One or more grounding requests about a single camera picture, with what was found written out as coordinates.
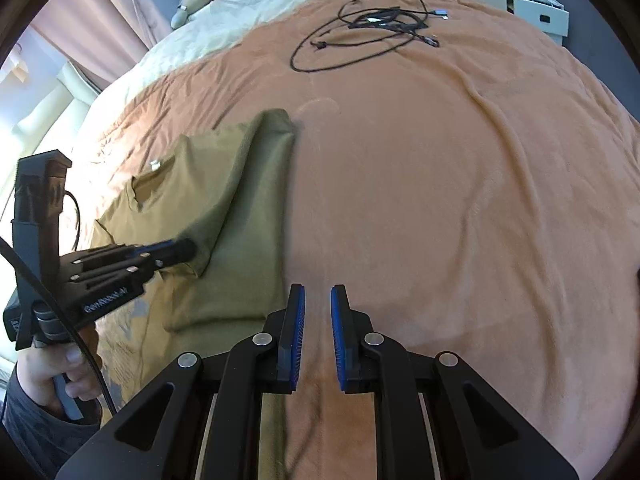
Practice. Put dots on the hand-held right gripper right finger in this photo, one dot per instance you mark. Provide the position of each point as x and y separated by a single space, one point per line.
339 340

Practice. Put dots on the olive printed t-shirt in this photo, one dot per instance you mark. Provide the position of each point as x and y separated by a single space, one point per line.
240 240

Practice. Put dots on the orange-brown blanket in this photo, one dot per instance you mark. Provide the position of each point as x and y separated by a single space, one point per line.
450 210

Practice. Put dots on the pink curtain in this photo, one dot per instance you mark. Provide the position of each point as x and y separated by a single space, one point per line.
115 25

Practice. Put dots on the person's left hand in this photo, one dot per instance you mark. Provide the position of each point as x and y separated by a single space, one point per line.
45 375

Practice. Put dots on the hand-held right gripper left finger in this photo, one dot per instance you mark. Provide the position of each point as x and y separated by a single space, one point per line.
298 330

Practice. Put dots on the white nightstand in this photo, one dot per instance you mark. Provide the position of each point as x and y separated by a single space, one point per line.
535 15

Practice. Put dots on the person's left forearm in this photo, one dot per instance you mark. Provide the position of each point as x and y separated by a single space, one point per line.
35 440

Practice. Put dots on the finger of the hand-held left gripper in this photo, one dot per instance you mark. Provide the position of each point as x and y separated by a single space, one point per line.
130 274
145 250

